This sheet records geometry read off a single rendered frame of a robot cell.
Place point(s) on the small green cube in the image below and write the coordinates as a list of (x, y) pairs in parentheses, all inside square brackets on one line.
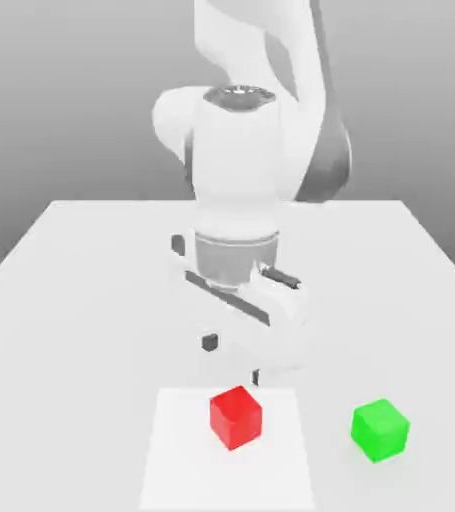
[(380, 430)]

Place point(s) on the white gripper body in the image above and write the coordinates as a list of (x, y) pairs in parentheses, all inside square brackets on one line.
[(251, 320)]

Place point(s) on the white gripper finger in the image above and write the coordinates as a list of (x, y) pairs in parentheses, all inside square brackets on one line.
[(210, 342), (256, 376)]

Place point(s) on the small red cube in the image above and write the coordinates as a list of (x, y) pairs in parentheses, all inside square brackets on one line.
[(236, 418)]

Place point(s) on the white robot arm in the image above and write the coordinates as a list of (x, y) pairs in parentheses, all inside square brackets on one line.
[(235, 160)]

